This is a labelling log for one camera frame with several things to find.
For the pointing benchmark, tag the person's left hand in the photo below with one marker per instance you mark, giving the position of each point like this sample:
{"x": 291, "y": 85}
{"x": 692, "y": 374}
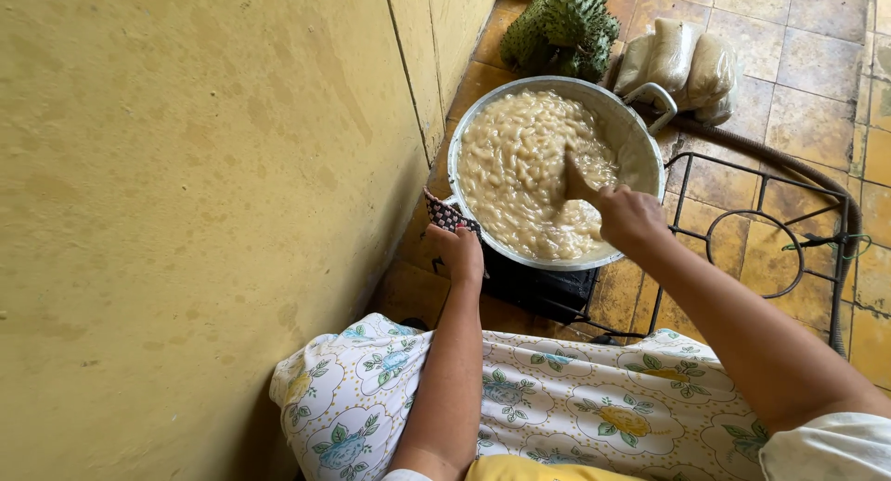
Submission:
{"x": 461, "y": 254}

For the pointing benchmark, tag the person's right hand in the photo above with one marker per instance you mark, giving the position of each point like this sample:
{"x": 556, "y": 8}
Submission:
{"x": 628, "y": 215}

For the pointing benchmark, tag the person's right fingers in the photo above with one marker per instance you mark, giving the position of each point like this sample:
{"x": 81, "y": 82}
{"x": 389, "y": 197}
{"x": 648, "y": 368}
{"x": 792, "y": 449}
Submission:
{"x": 605, "y": 199}

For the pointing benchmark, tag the person's left fingers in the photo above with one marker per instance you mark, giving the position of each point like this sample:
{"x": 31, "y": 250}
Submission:
{"x": 445, "y": 232}

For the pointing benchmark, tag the checkered pot holder cloth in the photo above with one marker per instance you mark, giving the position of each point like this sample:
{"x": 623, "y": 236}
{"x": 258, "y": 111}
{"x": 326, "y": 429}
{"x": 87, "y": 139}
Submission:
{"x": 451, "y": 215}

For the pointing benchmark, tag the wooden stirring spoon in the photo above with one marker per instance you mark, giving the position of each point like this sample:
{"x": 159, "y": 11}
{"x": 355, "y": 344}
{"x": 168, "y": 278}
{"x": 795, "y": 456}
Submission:
{"x": 578, "y": 183}

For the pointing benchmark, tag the large aluminium cooking pot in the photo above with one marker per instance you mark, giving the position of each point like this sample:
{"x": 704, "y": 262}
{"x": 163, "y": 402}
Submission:
{"x": 557, "y": 168}

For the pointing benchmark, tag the pale lumpy porridge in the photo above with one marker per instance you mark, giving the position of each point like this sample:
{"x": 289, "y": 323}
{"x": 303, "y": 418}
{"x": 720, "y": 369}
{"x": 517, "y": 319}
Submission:
{"x": 529, "y": 171}

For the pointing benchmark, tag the plastic bag of beige powder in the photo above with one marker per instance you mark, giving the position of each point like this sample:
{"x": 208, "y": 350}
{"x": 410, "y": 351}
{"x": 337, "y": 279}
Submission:
{"x": 710, "y": 74}
{"x": 672, "y": 53}
{"x": 635, "y": 63}

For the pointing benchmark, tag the green spiky soursop fruit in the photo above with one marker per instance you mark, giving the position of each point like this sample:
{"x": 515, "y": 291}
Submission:
{"x": 560, "y": 29}

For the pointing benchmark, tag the floral patterned skirt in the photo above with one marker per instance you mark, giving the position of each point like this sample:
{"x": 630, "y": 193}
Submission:
{"x": 557, "y": 404}

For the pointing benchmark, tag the yellow shirt hem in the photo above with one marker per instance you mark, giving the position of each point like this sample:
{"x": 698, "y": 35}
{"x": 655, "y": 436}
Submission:
{"x": 550, "y": 469}

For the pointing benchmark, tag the white sleeve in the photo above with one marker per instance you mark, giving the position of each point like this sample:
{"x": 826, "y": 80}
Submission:
{"x": 828, "y": 447}

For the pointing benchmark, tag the black metal stove frame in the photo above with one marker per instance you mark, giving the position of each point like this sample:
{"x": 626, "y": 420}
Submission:
{"x": 752, "y": 244}

